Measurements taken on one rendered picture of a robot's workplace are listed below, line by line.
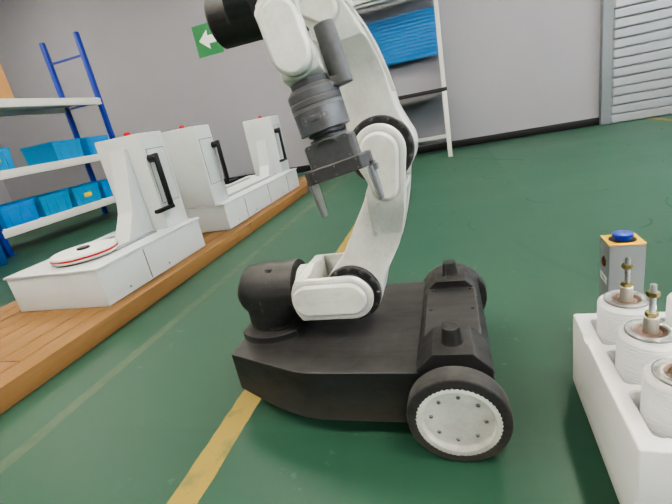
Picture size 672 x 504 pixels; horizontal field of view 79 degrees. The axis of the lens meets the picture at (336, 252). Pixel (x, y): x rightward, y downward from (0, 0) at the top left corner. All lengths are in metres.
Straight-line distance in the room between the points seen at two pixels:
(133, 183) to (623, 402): 2.33
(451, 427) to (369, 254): 0.40
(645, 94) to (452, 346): 5.33
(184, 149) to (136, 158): 0.53
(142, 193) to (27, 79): 6.28
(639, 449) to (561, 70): 5.33
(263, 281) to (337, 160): 0.48
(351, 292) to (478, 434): 0.39
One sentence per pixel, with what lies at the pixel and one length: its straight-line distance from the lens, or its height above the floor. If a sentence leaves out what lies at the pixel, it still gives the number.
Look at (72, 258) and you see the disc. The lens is 2.23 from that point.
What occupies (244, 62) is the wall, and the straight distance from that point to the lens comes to 6.34.
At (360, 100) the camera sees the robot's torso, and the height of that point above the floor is 0.71.
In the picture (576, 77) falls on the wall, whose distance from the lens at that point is 5.90.
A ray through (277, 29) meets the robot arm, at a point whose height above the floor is 0.83.
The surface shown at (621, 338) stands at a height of 0.24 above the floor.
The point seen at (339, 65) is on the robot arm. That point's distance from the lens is 0.70.
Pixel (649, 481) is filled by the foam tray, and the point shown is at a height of 0.12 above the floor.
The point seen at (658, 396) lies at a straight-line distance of 0.78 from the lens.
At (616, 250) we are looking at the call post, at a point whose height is 0.30.
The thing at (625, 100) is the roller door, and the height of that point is 0.24.
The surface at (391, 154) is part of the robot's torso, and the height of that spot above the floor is 0.60.
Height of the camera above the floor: 0.70
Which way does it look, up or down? 18 degrees down
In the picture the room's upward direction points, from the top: 11 degrees counter-clockwise
